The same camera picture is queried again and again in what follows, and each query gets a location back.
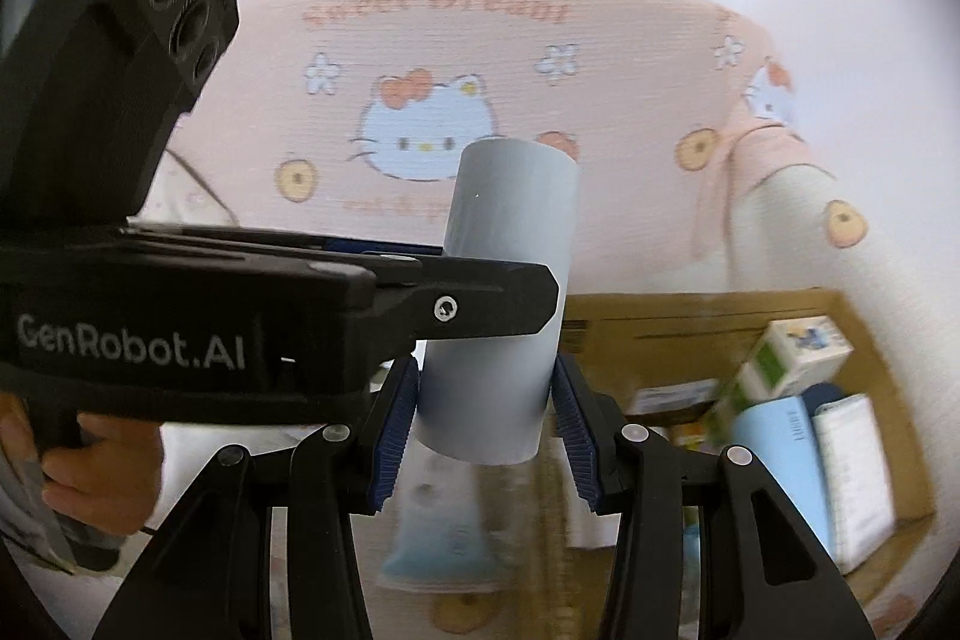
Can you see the small white printed box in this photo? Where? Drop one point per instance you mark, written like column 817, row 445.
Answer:
column 780, row 362

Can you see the white spiral notebook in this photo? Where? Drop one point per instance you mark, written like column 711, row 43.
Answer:
column 855, row 482

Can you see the person's left hand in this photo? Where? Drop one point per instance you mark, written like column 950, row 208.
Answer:
column 112, row 475

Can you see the light blue cream tube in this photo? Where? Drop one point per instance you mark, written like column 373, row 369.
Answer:
column 442, row 535

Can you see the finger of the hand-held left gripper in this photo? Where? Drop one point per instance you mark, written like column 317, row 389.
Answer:
column 300, row 244
column 487, row 299

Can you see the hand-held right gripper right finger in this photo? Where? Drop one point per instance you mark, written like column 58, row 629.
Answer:
column 574, row 445

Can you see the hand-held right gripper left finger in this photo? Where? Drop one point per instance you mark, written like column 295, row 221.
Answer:
column 394, row 437

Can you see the dark blue glasses case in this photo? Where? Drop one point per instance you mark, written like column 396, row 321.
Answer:
column 821, row 396

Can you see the white cardboard tube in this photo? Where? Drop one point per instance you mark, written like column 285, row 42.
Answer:
column 510, row 220

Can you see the light blue case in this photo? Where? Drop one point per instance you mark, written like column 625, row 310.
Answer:
column 780, row 460

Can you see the pink printed blanket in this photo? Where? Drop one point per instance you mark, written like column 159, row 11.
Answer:
column 637, row 85

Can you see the brown cardboard box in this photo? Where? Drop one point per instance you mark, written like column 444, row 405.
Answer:
column 675, row 317

